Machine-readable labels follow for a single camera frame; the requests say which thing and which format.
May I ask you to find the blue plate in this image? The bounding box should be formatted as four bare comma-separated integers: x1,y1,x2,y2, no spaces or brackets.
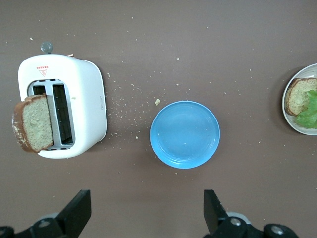
149,100,221,170

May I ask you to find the beige plate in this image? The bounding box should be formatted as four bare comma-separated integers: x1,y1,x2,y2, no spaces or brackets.
281,63,317,136

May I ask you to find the brown bread slice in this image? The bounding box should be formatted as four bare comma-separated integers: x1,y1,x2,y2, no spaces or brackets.
285,77,317,117
11,93,55,154

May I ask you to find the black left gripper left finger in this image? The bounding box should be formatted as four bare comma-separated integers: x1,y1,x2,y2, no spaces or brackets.
0,189,92,238

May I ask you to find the green lettuce leaf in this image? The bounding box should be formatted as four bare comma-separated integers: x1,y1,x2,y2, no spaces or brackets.
296,89,317,129

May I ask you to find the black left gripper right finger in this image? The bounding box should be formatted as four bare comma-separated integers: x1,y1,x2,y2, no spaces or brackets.
203,189,298,238

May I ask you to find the white toaster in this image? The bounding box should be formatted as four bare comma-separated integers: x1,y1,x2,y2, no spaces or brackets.
17,41,108,159

